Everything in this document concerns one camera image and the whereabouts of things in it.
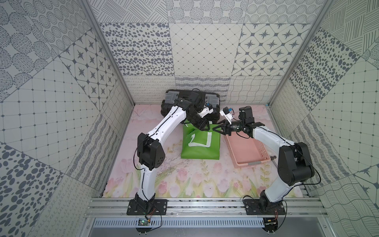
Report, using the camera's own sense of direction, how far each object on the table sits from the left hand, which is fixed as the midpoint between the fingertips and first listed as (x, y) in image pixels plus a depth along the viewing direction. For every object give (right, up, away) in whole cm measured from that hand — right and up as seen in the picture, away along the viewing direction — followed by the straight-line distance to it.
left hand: (205, 123), depth 84 cm
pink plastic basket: (+27, -19, +9) cm, 34 cm away
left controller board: (-32, -48, -12) cm, 59 cm away
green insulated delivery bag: (-4, -12, +2) cm, 13 cm away
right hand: (+6, -3, +1) cm, 7 cm away
